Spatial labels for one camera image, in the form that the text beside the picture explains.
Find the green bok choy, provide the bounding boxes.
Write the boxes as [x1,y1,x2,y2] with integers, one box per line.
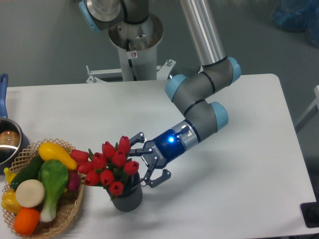
[38,159,68,223]

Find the purple red onion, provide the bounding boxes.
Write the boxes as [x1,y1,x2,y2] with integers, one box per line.
[66,171,81,192]

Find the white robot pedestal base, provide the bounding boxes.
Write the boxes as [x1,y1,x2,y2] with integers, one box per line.
[87,13,176,83]

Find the white frame at right edge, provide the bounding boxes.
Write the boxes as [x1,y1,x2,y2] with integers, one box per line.
[295,85,319,133]

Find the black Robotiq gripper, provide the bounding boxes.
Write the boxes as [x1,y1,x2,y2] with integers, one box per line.
[127,128,186,188]

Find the dark green cucumber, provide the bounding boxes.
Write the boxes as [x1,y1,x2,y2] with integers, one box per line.
[10,154,44,190]

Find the black device at table edge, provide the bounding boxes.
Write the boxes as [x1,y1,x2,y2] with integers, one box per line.
[300,202,319,228]

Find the red tulip bouquet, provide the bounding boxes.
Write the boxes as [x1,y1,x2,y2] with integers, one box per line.
[70,136,140,199]

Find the yellow squash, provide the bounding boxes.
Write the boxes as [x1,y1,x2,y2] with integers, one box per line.
[38,142,77,170]

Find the yellow bell pepper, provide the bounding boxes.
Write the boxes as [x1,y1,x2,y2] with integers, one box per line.
[1,189,23,214]

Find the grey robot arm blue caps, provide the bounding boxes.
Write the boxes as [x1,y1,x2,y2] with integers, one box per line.
[79,0,241,187]

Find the dark grey ribbed vase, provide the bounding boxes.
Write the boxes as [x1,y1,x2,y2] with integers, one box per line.
[112,173,143,212]

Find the orange fruit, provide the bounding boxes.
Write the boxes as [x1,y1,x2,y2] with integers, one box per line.
[13,208,40,236]

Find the cream round bun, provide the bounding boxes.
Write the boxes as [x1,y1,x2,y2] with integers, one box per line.
[15,179,45,208]

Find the blue handled saucepan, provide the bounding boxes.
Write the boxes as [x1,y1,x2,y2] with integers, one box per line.
[0,73,29,175]

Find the blue plastic bag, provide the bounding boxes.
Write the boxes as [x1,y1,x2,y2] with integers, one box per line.
[271,0,319,47]

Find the yellow banana tip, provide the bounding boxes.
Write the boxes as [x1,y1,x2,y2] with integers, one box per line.
[3,167,17,185]

